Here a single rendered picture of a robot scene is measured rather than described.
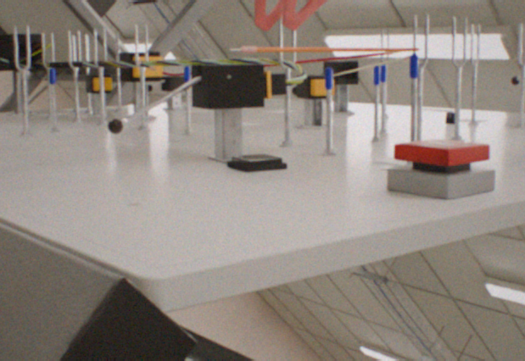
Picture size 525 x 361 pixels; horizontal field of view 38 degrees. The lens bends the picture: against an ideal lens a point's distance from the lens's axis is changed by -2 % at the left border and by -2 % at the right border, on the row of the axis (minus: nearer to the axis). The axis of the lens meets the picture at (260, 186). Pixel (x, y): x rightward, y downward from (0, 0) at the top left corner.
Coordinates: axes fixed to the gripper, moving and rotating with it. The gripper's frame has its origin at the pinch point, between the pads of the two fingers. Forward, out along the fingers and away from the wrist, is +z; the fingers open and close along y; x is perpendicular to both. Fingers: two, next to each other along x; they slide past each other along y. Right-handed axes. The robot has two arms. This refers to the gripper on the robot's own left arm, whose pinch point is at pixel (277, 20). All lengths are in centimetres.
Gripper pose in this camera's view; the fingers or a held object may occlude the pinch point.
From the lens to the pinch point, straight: 75.0
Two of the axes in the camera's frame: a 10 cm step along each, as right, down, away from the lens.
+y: -4.5, -1.7, 8.8
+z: -3.8, 9.2, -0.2
